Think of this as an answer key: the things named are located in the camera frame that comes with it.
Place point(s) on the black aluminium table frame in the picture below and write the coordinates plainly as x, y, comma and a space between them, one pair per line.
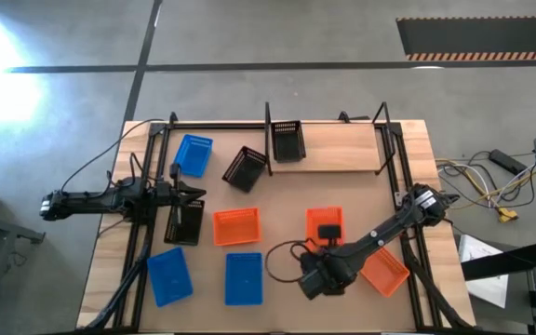
221, 125

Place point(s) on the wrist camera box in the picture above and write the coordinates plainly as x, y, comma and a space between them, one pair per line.
330, 232
174, 170

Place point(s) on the blue plastic basket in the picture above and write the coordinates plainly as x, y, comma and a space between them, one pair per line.
244, 279
193, 155
170, 277

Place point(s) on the orange plastic basket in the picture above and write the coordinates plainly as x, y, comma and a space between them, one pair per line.
237, 226
317, 218
386, 274

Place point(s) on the white paper sheet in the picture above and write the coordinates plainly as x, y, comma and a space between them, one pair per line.
489, 290

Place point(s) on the wooden shelf board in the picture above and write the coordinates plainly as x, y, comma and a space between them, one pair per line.
342, 149

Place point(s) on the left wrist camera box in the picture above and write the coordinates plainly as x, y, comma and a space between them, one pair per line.
174, 170

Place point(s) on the black metal shelf bracket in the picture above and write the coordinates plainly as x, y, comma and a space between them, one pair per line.
268, 139
385, 125

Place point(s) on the black plastic basket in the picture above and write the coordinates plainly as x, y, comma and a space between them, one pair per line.
245, 168
189, 225
288, 141

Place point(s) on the black yellow striped floor mat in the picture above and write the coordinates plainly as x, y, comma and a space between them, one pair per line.
482, 37

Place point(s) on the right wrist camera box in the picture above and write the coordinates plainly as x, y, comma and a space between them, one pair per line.
330, 232

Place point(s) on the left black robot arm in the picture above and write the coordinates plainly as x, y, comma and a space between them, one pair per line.
91, 201

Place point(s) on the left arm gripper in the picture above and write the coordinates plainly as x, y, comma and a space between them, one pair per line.
168, 193

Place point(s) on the black power strip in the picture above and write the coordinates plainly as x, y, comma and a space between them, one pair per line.
505, 160

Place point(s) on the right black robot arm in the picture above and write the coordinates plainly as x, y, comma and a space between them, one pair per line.
389, 230

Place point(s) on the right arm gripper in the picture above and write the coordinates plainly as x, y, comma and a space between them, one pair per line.
325, 279

